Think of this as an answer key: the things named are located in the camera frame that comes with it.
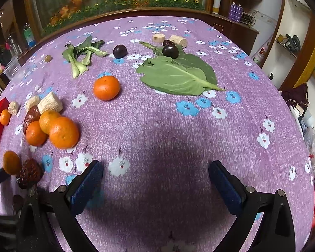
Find large front orange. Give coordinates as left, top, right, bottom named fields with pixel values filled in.
left=49, top=117, right=79, bottom=149

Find dark plum left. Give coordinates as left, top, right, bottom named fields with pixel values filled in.
left=113, top=44, right=127, bottom=59

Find small green olive fruit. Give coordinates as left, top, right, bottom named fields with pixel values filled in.
left=45, top=55, right=52, bottom=63

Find small round yam piece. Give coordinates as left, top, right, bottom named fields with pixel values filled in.
left=8, top=101, right=20, bottom=116

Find purple floral tablecloth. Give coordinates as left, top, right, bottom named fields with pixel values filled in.
left=0, top=17, right=314, bottom=251

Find large green leaf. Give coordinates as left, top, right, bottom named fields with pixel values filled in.
left=137, top=41, right=224, bottom=96

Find clear plastic cup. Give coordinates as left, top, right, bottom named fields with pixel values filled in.
left=3, top=56, right=25, bottom=85

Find smooth red jujube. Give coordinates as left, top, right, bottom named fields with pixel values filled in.
left=22, top=105, right=41, bottom=135

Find bok choy greens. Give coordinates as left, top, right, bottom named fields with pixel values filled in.
left=62, top=36, right=108, bottom=79

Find small orange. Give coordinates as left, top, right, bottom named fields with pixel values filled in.
left=25, top=121, right=48, bottom=147
left=0, top=109, right=11, bottom=126

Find large white yam chunk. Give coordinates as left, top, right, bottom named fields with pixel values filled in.
left=37, top=92, right=63, bottom=114

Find far yam piece right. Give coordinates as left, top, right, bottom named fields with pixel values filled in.
left=169, top=35, right=188, bottom=48

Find small dark date far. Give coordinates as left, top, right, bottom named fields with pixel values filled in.
left=163, top=40, right=175, bottom=46

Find purple spray bottles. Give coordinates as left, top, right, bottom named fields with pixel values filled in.
left=228, top=2, right=243, bottom=23

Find wrinkled dark date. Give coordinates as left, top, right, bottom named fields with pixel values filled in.
left=16, top=158, right=44, bottom=189

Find lone mandarin orange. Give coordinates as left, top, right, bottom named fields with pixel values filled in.
left=93, top=76, right=121, bottom=101

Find green label water bottle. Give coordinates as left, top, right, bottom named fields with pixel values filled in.
left=23, top=23, right=36, bottom=48

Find far yam piece left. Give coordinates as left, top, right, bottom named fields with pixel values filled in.
left=152, top=33, right=165, bottom=43

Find dark plum on leaf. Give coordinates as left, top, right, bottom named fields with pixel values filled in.
left=162, top=44, right=179, bottom=59

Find pale yellow orange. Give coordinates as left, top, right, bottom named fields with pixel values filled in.
left=39, top=110, right=61, bottom=135

